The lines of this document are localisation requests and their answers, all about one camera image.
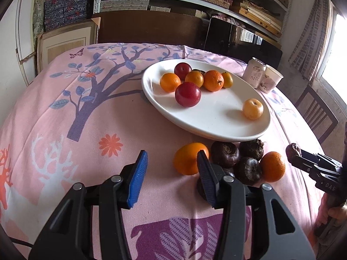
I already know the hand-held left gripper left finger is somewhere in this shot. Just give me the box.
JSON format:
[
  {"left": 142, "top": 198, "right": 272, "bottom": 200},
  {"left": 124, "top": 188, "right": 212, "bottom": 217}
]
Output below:
[{"left": 28, "top": 150, "right": 148, "bottom": 260}]

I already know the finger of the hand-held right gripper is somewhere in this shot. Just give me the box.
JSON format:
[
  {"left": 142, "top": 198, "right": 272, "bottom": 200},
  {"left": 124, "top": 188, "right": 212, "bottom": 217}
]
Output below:
[
  {"left": 287, "top": 155, "right": 322, "bottom": 176},
  {"left": 300, "top": 149, "right": 343, "bottom": 169}
]

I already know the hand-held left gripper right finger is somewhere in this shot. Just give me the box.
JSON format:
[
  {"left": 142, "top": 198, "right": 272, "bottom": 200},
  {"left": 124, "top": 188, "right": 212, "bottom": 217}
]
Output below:
[{"left": 197, "top": 150, "right": 316, "bottom": 260}]

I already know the white oval plate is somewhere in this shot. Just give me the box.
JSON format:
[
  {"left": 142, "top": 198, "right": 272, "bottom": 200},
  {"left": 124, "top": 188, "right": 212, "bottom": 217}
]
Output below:
[{"left": 141, "top": 59, "right": 271, "bottom": 142}]

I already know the pale yellow fruit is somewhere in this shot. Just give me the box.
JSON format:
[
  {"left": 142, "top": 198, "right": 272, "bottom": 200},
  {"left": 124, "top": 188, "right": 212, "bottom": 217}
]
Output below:
[{"left": 242, "top": 98, "right": 264, "bottom": 120}]

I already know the large red plum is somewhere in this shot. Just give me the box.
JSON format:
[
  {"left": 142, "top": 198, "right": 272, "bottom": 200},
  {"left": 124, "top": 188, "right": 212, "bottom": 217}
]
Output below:
[{"left": 175, "top": 82, "right": 201, "bottom": 108}]

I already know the mandarin orange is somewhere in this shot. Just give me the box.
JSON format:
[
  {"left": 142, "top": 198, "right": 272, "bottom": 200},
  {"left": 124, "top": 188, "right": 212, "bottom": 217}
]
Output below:
[
  {"left": 260, "top": 152, "right": 286, "bottom": 183},
  {"left": 203, "top": 70, "right": 224, "bottom": 92}
]

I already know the small smooth orange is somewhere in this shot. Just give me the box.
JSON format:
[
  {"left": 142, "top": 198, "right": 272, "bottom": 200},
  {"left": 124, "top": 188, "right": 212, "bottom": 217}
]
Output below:
[{"left": 160, "top": 73, "right": 181, "bottom": 93}]

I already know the large yellow-orange citrus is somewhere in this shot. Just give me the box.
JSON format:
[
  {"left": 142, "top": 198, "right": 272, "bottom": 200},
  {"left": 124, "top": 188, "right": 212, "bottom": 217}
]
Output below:
[{"left": 185, "top": 71, "right": 204, "bottom": 88}]

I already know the small yellow-orange citrus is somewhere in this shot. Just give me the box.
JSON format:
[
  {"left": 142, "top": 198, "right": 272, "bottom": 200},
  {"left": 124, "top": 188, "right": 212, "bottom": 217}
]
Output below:
[{"left": 221, "top": 72, "right": 234, "bottom": 88}]

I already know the small red plum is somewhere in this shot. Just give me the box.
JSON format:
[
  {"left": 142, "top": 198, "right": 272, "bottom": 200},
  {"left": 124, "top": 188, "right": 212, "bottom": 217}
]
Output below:
[{"left": 174, "top": 62, "right": 192, "bottom": 80}]

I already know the person's right hand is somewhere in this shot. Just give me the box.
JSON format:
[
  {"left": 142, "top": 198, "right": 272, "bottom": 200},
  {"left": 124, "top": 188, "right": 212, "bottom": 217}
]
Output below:
[{"left": 327, "top": 205, "right": 347, "bottom": 223}]

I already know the dark wooden chair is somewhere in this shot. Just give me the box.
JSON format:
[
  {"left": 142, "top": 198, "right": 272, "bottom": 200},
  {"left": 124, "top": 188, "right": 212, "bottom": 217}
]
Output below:
[
  {"left": 93, "top": 11, "right": 210, "bottom": 50},
  {"left": 295, "top": 84, "right": 339, "bottom": 144}
]

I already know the white paper cup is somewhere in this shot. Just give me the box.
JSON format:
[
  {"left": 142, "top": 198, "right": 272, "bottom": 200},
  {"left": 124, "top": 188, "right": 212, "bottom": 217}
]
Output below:
[{"left": 259, "top": 64, "right": 284, "bottom": 94}]

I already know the white drink can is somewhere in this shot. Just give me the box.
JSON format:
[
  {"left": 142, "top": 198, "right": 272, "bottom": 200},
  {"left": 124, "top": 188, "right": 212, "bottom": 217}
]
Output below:
[{"left": 242, "top": 57, "right": 267, "bottom": 88}]

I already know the bright window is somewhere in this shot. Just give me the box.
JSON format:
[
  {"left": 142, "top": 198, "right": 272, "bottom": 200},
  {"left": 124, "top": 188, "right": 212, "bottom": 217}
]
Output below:
[{"left": 314, "top": 13, "right": 347, "bottom": 87}]

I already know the patterned curtain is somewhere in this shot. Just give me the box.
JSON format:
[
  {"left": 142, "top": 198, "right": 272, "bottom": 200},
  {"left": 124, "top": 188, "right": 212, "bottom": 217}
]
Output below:
[{"left": 289, "top": 0, "right": 335, "bottom": 80}]

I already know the black panel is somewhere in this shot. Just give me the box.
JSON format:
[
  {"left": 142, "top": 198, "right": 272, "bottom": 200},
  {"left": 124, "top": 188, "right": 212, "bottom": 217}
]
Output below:
[{"left": 204, "top": 17, "right": 240, "bottom": 58}]

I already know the dark wooden chair back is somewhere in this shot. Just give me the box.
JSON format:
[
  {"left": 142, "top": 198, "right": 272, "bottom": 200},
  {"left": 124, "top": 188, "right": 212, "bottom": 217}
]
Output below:
[{"left": 93, "top": 11, "right": 210, "bottom": 50}]

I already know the stack of flat wooden boxes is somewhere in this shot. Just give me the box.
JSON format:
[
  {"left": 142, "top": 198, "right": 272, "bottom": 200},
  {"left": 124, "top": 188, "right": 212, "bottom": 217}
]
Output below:
[{"left": 236, "top": 0, "right": 284, "bottom": 40}]

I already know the metal shelf rack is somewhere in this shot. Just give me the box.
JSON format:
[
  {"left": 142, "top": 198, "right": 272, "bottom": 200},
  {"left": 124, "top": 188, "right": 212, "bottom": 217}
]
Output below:
[{"left": 93, "top": 0, "right": 295, "bottom": 44}]

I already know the white board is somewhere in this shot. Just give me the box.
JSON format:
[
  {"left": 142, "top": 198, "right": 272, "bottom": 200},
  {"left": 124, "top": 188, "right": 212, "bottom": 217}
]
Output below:
[{"left": 15, "top": 0, "right": 38, "bottom": 84}]

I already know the stack of blue patterned boxes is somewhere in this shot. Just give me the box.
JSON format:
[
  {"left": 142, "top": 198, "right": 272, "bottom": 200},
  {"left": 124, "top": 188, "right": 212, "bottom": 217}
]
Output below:
[{"left": 43, "top": 0, "right": 95, "bottom": 33}]

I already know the mottled grey board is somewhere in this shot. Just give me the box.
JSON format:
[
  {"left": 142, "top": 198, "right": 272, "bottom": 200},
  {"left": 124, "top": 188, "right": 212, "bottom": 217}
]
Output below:
[{"left": 33, "top": 0, "right": 46, "bottom": 36}]

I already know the black cable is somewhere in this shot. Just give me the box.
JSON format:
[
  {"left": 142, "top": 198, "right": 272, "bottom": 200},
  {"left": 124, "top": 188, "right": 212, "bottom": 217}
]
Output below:
[{"left": 9, "top": 237, "right": 34, "bottom": 248}]

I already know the wooden picture frame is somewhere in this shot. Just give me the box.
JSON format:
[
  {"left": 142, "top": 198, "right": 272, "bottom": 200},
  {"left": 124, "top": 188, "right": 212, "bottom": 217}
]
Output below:
[{"left": 37, "top": 18, "right": 101, "bottom": 73}]

